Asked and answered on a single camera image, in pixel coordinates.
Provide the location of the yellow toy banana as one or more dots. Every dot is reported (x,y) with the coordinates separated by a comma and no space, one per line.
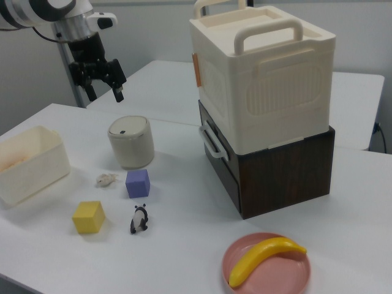
(260,254)

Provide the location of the small crumpled white paper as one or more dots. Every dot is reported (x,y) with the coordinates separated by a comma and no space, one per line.
(104,180)

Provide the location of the black table clamp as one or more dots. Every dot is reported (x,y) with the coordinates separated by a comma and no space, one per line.
(78,95)

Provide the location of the purple cube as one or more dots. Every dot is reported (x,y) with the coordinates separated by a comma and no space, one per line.
(137,183)

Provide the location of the pink plate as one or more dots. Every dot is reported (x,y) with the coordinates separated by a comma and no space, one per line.
(275,275)

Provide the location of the dark wood drawer cabinet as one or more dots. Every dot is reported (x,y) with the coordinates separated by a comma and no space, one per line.
(284,177)

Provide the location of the beige lidded trash can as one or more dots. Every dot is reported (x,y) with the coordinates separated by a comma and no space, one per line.
(131,150)

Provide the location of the panda figurine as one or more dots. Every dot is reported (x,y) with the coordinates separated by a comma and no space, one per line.
(138,219)

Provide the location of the cream open plastic bin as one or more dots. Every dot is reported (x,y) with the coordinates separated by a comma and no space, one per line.
(36,171)

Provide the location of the yellow cube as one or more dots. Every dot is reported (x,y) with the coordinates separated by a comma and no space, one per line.
(87,219)

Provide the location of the cream plastic storage box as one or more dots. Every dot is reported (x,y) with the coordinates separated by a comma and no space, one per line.
(275,92)

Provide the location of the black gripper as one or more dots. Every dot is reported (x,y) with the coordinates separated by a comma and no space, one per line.
(87,49)

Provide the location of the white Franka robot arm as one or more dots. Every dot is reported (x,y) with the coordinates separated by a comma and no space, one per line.
(30,12)

